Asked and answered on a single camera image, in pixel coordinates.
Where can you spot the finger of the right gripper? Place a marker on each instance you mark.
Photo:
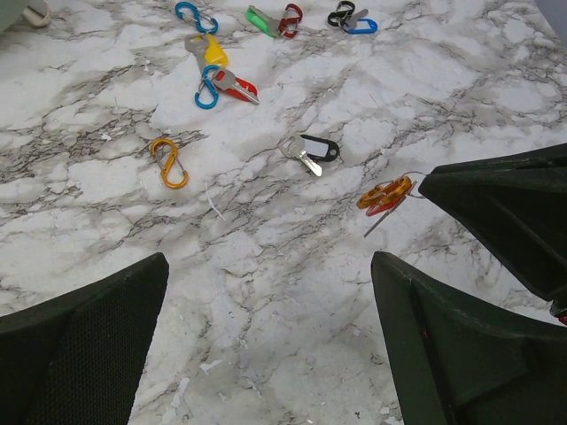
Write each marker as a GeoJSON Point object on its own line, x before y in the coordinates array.
{"type": "Point", "coordinates": [516, 207]}

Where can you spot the silver key on blue tag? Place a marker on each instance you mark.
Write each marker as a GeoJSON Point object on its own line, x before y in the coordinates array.
{"type": "Point", "coordinates": [354, 17]}

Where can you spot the red S carabiner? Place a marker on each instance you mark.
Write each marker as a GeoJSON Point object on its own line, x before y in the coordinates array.
{"type": "Point", "coordinates": [288, 26]}

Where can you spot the orange S carabiner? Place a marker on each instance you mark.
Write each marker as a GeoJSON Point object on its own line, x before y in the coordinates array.
{"type": "Point", "coordinates": [171, 159]}
{"type": "Point", "coordinates": [385, 193]}

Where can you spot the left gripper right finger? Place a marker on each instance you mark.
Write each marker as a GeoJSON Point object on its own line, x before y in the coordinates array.
{"type": "Point", "coordinates": [456, 359]}

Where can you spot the silver key on green tag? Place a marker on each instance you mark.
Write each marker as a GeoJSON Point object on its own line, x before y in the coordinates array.
{"type": "Point", "coordinates": [266, 17]}

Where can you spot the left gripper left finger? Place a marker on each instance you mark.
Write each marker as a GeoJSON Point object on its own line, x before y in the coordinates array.
{"type": "Point", "coordinates": [78, 358]}

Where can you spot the blue S carabiner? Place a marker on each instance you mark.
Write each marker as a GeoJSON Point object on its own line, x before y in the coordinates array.
{"type": "Point", "coordinates": [189, 12]}
{"type": "Point", "coordinates": [206, 84]}

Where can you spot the black S carabiner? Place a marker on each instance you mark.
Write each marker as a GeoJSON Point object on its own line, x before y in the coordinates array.
{"type": "Point", "coordinates": [341, 14]}

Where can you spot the blue key tag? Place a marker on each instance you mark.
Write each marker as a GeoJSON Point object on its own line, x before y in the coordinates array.
{"type": "Point", "coordinates": [362, 26]}

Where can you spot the yellow key tag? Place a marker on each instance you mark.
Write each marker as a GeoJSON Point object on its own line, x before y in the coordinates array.
{"type": "Point", "coordinates": [214, 53]}

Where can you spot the silver key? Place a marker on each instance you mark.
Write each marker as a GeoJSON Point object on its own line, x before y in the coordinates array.
{"type": "Point", "coordinates": [266, 17]}
{"type": "Point", "coordinates": [232, 86]}
{"type": "Point", "coordinates": [197, 45]}
{"type": "Point", "coordinates": [378, 222]}
{"type": "Point", "coordinates": [293, 146]}
{"type": "Point", "coordinates": [354, 17]}

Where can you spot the silver key on yellow tag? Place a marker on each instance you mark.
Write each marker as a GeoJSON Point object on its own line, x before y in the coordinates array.
{"type": "Point", "coordinates": [197, 45]}

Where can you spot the green key tag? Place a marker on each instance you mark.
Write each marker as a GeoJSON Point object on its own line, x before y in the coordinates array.
{"type": "Point", "coordinates": [259, 21]}

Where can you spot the black key tag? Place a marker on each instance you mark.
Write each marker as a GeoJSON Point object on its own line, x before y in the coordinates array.
{"type": "Point", "coordinates": [320, 149]}

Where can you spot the round three-drawer storage box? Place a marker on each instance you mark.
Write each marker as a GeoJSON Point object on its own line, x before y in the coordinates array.
{"type": "Point", "coordinates": [36, 13]}

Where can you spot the red key tag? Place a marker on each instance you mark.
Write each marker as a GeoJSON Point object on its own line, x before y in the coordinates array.
{"type": "Point", "coordinates": [243, 86]}
{"type": "Point", "coordinates": [384, 207]}

